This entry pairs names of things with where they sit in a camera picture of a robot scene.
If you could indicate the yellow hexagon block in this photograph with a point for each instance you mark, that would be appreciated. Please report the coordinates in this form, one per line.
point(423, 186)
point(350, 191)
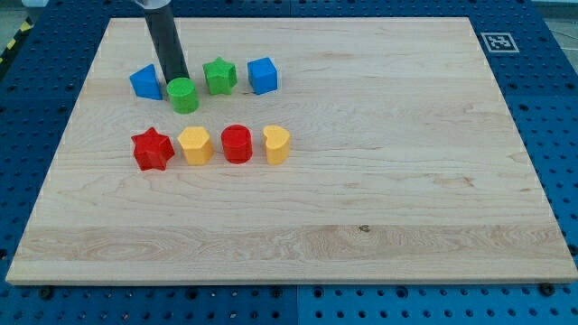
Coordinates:
point(196, 145)

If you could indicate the green star block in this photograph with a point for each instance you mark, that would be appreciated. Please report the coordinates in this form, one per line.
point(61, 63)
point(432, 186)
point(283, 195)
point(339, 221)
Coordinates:
point(220, 76)

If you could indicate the green cylinder block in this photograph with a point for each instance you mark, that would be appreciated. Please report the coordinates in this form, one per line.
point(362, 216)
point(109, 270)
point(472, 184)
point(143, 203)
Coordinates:
point(183, 95)

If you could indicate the blue cube block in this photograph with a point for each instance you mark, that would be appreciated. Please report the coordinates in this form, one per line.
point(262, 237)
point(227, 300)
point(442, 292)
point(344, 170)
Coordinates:
point(262, 75)

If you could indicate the silver robot tool mount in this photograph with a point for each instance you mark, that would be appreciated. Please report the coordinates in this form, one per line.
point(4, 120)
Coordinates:
point(152, 4)

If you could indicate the light wooden board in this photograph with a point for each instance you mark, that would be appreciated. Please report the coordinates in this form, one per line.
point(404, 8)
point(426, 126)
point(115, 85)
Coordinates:
point(405, 166)

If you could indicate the blue triangular prism block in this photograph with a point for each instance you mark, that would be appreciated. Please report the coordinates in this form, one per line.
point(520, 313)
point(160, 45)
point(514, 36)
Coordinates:
point(145, 83)

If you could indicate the red cylinder block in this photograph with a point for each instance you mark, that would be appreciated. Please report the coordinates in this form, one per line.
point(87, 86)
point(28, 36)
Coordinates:
point(236, 142)

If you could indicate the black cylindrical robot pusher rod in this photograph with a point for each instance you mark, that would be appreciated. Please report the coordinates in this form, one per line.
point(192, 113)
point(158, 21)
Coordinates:
point(165, 37)

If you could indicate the white fiducial marker tag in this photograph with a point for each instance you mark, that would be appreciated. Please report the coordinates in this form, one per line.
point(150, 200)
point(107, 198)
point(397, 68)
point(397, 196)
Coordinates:
point(499, 42)

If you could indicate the red star block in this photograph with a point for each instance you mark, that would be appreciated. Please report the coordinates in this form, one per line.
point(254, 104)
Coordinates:
point(152, 150)

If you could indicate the yellow heart block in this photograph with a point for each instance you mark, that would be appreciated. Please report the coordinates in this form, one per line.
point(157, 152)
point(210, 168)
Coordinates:
point(277, 142)

